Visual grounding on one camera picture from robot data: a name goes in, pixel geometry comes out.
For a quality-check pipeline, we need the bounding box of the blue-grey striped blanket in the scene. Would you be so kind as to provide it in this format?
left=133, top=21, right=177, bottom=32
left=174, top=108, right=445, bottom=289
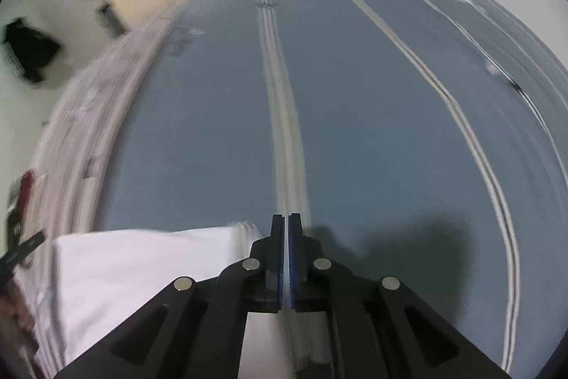
left=98, top=0, right=568, bottom=379

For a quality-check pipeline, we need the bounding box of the pink striped bed sheet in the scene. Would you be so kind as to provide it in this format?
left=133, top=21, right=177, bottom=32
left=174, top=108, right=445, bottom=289
left=33, top=6, right=187, bottom=238

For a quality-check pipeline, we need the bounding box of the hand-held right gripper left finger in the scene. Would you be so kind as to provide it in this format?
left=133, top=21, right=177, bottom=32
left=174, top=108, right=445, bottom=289
left=53, top=214, right=285, bottom=379

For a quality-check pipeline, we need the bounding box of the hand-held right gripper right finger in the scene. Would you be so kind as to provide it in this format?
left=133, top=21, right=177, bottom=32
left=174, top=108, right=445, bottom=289
left=289, top=213, right=515, bottom=379

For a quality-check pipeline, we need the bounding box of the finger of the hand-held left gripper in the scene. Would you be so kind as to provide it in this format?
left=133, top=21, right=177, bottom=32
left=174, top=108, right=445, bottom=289
left=0, top=230, right=48, bottom=273

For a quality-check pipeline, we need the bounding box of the person's left hand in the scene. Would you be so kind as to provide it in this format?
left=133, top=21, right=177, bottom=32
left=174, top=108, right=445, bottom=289
left=0, top=285, right=36, bottom=346

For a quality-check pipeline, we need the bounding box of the black and red garment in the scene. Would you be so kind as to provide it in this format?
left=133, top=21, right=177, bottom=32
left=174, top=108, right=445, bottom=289
left=6, top=169, right=45, bottom=238

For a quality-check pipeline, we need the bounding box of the white garment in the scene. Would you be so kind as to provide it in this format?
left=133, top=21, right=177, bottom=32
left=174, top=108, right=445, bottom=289
left=33, top=221, right=338, bottom=379

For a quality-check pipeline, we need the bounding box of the black hanging bag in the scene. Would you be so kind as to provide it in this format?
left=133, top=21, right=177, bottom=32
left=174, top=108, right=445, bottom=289
left=0, top=18, right=63, bottom=84

